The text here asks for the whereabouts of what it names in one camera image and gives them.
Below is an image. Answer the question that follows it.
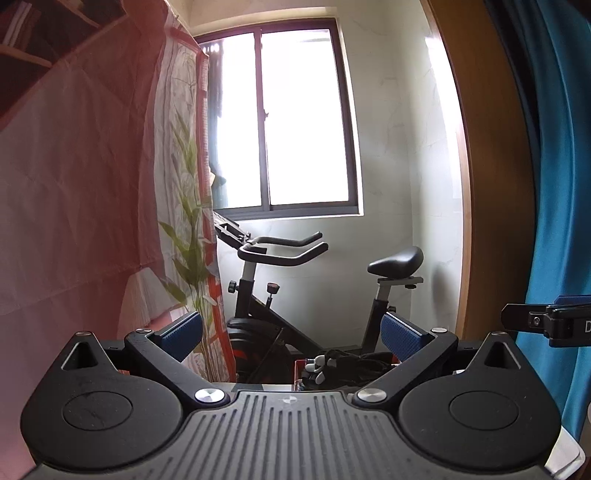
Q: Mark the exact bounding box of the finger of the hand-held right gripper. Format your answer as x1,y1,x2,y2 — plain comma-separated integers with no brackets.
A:
501,302,556,332
553,294,591,309

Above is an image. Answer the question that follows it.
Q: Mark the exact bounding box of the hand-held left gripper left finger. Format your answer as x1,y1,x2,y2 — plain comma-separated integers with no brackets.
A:
59,310,230,408

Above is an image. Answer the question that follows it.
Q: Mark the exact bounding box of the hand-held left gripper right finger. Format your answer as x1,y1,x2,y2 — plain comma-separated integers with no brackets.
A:
353,311,522,410

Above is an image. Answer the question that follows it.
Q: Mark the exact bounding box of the black and white glove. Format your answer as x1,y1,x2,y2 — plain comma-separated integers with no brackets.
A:
301,348,397,387

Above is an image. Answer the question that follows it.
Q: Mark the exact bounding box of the red strawberry print cardboard box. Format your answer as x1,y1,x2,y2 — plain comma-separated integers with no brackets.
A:
293,352,403,392

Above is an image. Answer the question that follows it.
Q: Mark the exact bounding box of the black exercise bike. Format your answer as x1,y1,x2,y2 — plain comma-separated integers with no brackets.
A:
212,210,426,387

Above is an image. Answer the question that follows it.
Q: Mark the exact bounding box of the bamboo print curtain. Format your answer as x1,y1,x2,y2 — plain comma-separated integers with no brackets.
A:
152,28,238,385

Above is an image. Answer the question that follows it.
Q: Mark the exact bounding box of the blue curtain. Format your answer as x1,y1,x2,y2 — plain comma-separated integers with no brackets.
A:
482,0,591,418

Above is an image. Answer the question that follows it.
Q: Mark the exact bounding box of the dark framed window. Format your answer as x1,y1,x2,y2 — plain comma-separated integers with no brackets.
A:
191,17,365,223

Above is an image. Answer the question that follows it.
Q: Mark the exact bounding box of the wooden door frame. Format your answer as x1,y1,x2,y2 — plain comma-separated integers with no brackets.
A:
424,0,539,344

